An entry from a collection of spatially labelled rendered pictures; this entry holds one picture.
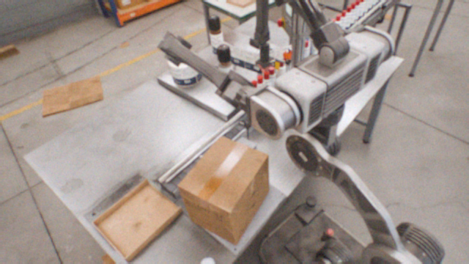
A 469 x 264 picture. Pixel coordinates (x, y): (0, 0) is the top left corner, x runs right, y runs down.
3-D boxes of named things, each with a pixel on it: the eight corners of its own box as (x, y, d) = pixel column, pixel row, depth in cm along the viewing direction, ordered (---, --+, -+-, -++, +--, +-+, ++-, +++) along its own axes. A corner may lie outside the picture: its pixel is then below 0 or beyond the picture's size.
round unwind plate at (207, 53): (218, 41, 240) (218, 39, 239) (248, 53, 225) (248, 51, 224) (190, 59, 225) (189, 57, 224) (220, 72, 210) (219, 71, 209)
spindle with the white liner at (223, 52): (228, 82, 201) (222, 40, 180) (237, 86, 197) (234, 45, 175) (218, 89, 197) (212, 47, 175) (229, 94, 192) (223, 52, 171)
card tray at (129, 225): (149, 182, 154) (146, 177, 151) (182, 211, 141) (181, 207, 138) (94, 226, 139) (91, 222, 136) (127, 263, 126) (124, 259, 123)
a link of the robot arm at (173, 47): (146, 45, 116) (161, 23, 116) (167, 59, 129) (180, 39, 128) (231, 105, 99) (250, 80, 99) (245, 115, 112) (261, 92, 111)
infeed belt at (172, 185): (330, 44, 233) (331, 39, 230) (341, 47, 228) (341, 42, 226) (162, 188, 150) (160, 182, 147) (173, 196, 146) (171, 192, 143)
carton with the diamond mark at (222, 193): (226, 172, 153) (220, 135, 133) (270, 191, 143) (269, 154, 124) (190, 221, 135) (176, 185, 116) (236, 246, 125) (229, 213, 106)
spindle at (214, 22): (218, 50, 229) (213, 12, 208) (227, 53, 224) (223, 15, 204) (210, 55, 224) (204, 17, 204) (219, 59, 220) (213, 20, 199)
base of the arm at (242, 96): (250, 126, 97) (248, 97, 89) (234, 114, 102) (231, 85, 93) (270, 114, 101) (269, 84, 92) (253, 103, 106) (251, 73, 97)
